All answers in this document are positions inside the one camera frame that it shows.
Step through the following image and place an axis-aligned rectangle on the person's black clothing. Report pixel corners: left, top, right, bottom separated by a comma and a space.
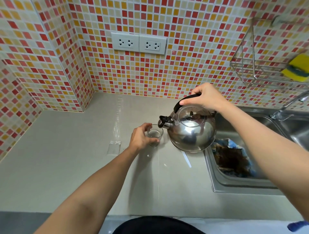
112, 216, 206, 234

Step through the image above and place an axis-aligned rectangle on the stainless steel kettle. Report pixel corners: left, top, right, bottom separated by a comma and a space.
158, 94, 217, 153

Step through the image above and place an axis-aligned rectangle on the white wall power outlet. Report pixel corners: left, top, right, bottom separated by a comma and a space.
111, 32, 140, 52
139, 34, 167, 55

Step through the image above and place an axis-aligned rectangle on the blue object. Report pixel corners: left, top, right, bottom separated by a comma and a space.
287, 220, 309, 232

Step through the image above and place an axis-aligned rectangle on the yellow and green sponge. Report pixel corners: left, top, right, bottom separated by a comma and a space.
281, 53, 309, 83

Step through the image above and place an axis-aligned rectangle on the clear plastic wrapper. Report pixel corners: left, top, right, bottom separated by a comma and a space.
107, 140, 121, 156

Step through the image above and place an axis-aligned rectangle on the person's right hand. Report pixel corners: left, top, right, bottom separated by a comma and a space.
179, 83, 232, 114

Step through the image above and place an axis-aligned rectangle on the chrome sink faucet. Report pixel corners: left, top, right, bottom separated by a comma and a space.
270, 90, 309, 121

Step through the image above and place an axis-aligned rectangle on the stainless steel sink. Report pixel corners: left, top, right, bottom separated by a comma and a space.
203, 107, 309, 196

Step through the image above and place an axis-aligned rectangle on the metal wire wall rack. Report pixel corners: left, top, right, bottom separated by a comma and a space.
230, 15, 309, 88

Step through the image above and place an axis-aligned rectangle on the person's left hand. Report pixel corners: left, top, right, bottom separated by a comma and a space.
129, 123, 160, 154

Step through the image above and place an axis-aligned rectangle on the stained blue cloth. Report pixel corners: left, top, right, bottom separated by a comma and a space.
211, 138, 257, 178

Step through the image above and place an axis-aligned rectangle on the person's left forearm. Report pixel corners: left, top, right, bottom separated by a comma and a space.
34, 146, 143, 234

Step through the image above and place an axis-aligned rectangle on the clear drinking glass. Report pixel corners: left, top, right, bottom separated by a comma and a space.
146, 124, 164, 147

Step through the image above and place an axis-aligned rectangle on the person's right forearm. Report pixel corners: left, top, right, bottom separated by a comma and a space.
216, 101, 309, 222

